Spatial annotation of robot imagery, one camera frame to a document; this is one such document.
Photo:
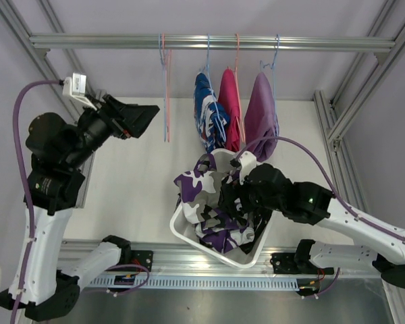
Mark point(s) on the blue white patterned trousers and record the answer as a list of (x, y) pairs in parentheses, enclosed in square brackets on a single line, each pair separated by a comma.
[(211, 119)]

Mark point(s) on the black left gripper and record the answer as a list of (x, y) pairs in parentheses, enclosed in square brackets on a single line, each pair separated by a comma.
[(127, 119)]

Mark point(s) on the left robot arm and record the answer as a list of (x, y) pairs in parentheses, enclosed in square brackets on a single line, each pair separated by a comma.
[(59, 149)]

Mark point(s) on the lilac purple trousers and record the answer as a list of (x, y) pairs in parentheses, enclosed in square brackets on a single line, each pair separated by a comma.
[(260, 121)]

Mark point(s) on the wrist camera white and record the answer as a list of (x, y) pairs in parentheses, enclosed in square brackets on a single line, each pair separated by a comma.
[(74, 88), (242, 166)]

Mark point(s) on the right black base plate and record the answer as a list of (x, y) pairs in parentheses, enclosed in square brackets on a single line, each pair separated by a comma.
[(289, 263)]

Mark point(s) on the purple camouflage trousers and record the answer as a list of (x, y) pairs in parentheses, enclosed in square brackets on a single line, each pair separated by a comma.
[(222, 229)]

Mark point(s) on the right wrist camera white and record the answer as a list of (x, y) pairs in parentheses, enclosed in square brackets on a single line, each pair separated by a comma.
[(242, 166)]

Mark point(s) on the front aluminium rail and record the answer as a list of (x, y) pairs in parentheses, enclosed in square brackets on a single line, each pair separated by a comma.
[(176, 259)]

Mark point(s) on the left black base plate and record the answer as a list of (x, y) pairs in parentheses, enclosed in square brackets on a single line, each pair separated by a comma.
[(138, 257)]

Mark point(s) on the left aluminium frame post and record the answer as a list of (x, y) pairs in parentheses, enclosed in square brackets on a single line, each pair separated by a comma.
[(22, 33)]

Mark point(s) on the slotted cable duct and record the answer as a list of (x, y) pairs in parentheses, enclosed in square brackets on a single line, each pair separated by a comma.
[(169, 282)]

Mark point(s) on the magenta trousers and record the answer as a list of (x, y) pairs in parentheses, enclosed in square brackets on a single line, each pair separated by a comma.
[(229, 98)]

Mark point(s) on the white plastic basket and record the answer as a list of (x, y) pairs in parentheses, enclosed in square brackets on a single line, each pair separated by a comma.
[(184, 230)]

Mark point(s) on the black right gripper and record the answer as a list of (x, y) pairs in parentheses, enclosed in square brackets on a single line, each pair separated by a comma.
[(233, 190)]

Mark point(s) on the black white patterned trousers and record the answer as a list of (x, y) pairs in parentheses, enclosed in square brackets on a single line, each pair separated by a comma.
[(261, 218)]

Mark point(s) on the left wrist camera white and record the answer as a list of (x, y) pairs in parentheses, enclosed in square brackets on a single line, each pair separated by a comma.
[(74, 88)]

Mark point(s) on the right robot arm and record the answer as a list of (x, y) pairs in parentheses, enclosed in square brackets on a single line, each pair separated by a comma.
[(378, 246)]

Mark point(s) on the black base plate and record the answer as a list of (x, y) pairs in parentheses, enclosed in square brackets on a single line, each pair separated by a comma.
[(138, 257), (289, 263)]

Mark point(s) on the right aluminium frame post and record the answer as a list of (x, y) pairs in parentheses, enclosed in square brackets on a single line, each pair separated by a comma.
[(362, 80)]

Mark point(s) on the aluminium hanging rail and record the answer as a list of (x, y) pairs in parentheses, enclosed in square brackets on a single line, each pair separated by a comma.
[(368, 44)]

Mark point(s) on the aluminium frame post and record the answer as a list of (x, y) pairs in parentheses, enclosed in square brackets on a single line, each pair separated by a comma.
[(362, 80), (22, 33)]

